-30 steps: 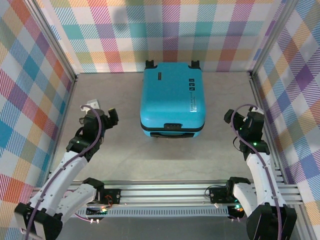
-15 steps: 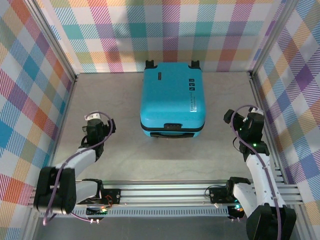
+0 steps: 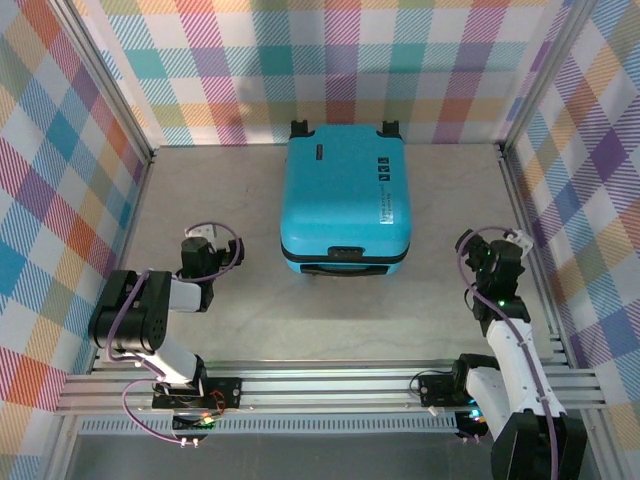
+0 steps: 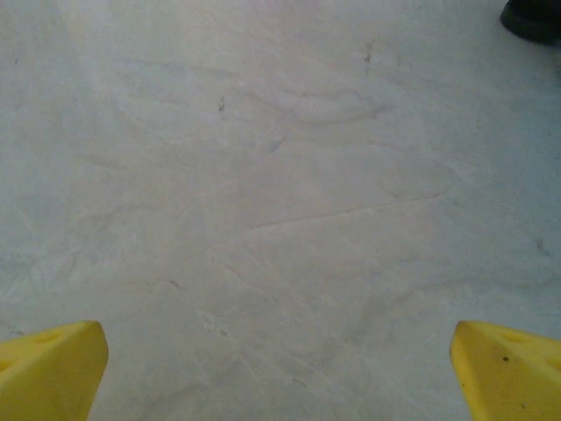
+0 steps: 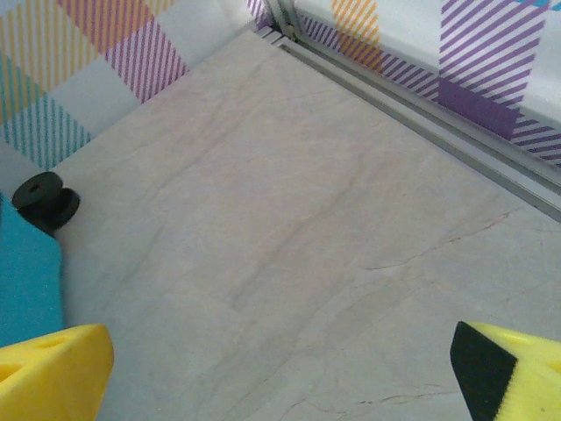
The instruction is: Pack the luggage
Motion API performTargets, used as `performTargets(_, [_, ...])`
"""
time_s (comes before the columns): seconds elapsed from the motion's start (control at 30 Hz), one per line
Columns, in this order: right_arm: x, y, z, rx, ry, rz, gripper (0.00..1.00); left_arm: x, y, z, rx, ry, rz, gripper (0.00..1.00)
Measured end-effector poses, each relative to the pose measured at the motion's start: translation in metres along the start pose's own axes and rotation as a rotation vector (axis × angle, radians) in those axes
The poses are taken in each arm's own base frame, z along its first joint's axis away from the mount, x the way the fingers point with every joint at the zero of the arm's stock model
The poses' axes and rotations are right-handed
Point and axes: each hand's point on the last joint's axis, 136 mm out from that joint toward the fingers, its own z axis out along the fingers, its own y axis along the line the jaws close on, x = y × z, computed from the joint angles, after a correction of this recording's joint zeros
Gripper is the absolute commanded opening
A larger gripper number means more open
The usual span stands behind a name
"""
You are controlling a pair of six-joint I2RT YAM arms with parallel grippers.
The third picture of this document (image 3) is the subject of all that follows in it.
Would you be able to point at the teal hard-shell suitcase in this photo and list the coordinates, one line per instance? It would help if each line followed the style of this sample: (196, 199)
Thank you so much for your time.
(345, 200)

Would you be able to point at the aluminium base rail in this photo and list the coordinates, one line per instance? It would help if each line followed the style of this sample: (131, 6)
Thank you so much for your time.
(325, 387)

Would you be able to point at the right aluminium side rail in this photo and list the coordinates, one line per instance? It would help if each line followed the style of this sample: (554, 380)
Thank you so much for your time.
(530, 225)

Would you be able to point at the right aluminium frame post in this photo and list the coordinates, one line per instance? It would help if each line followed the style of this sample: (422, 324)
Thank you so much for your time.
(545, 75)

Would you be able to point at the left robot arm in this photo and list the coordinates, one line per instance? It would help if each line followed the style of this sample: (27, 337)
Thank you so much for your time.
(145, 315)

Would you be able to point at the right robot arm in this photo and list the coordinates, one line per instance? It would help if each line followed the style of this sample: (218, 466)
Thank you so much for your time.
(520, 380)

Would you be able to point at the left controller board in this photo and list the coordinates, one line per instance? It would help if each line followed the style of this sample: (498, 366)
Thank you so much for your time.
(195, 422)

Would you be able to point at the aluminium frame post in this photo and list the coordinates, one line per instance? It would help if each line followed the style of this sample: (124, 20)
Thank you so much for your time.
(105, 85)
(545, 75)

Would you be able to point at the left aluminium frame post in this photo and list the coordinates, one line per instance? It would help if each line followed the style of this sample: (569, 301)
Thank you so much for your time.
(105, 85)

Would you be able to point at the controller board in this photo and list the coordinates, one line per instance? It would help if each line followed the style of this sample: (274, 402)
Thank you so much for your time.
(472, 422)
(195, 422)

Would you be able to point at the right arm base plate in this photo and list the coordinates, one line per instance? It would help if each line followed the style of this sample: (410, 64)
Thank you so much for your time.
(437, 390)

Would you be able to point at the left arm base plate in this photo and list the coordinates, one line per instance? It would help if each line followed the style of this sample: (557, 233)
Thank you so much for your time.
(227, 390)

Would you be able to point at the right controller board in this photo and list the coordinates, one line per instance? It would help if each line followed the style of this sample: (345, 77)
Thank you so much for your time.
(472, 422)

